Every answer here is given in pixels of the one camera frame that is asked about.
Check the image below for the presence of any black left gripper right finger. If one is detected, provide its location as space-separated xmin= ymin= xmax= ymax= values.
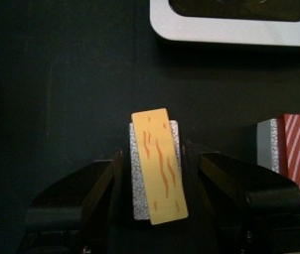
xmin=183 ymin=140 xmax=300 ymax=254

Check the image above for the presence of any yellow egg sushi toy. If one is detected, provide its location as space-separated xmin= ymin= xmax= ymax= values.
xmin=127 ymin=107 xmax=190 ymax=226

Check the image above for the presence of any white toy tray black inset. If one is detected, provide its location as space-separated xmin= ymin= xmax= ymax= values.
xmin=149 ymin=0 xmax=300 ymax=48

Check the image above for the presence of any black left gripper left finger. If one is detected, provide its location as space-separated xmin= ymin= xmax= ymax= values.
xmin=17 ymin=148 xmax=125 ymax=254

